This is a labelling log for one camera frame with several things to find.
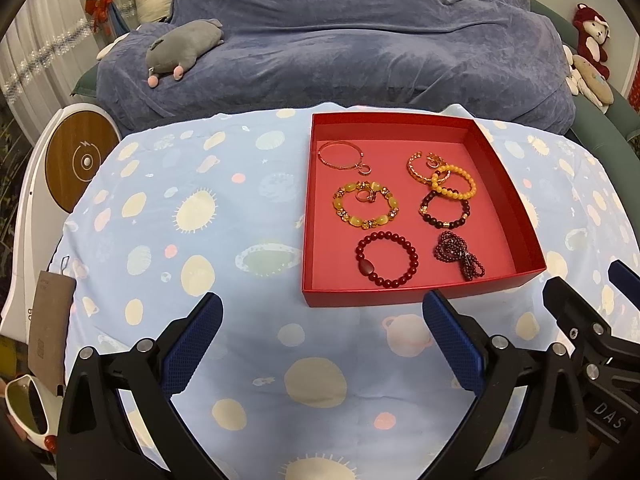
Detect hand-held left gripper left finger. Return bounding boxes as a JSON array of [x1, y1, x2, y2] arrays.
[[56, 291, 224, 480]]

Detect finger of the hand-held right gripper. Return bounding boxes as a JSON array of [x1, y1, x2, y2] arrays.
[[607, 259, 640, 308], [542, 276, 633, 361]]

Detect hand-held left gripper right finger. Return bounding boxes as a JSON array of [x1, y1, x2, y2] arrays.
[[422, 289, 596, 480]]

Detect garnet bead strand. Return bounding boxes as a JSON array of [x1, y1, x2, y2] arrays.
[[432, 230, 487, 278]]

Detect dark red bead bracelet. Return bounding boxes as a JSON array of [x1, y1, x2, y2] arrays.
[[354, 230, 419, 288]]

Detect dark bead gold bracelet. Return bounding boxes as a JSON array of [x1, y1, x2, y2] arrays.
[[419, 187, 472, 229]]

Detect red jewelry box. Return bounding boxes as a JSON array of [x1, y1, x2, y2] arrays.
[[301, 111, 547, 309]]

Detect yellow bead bracelet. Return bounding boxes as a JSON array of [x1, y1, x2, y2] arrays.
[[430, 162, 478, 201]]

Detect yellow crystal bracelet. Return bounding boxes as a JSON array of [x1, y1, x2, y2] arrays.
[[331, 182, 402, 231]]

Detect green sofa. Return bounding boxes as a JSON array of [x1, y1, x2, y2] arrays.
[[530, 0, 640, 171]]

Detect light blue printed tablecloth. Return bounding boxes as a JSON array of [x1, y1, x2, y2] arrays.
[[47, 102, 640, 480]]

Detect brown paper tag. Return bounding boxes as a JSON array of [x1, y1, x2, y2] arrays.
[[27, 257, 77, 396]]

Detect white framed glasses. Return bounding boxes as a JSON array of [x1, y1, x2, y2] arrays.
[[4, 374, 57, 453]]

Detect yellow object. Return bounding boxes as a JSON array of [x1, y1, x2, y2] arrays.
[[0, 336, 17, 377]]

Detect thin red bangle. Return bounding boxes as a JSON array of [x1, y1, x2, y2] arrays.
[[317, 141, 362, 171]]

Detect cookie plush toy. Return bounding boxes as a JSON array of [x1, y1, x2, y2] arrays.
[[572, 54, 615, 107]]

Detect red monkey plush toy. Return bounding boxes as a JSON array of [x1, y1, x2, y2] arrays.
[[571, 3, 612, 79]]

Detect grey plush toy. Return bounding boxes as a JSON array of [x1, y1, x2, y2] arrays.
[[145, 18, 224, 88]]

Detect blue velvet blanket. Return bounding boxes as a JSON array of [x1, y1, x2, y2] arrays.
[[95, 0, 578, 133]]

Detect white curtain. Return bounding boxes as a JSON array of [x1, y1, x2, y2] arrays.
[[0, 0, 108, 111]]

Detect red bow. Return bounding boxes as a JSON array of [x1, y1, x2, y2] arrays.
[[84, 0, 115, 25]]

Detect gold chain bangle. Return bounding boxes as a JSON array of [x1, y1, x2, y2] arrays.
[[406, 150, 451, 184]]

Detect red wall hanging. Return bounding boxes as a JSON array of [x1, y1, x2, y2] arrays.
[[625, 42, 640, 111]]

